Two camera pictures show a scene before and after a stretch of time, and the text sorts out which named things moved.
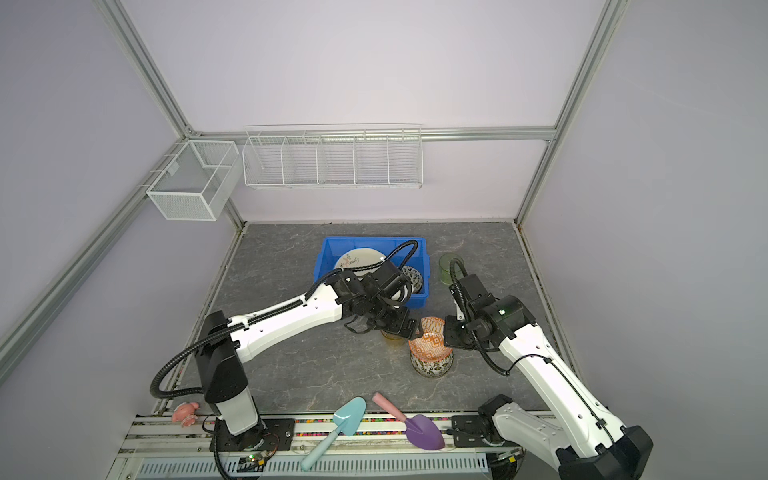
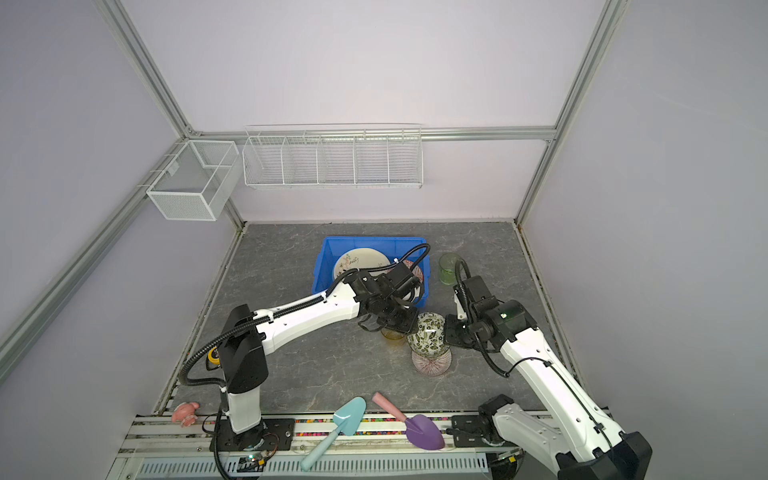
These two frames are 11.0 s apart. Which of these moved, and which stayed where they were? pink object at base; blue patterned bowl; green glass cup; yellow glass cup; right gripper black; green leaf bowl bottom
Moved: green leaf bowl bottom; blue patterned bowl
Stayed: pink object at base; green glass cup; yellow glass cup; right gripper black
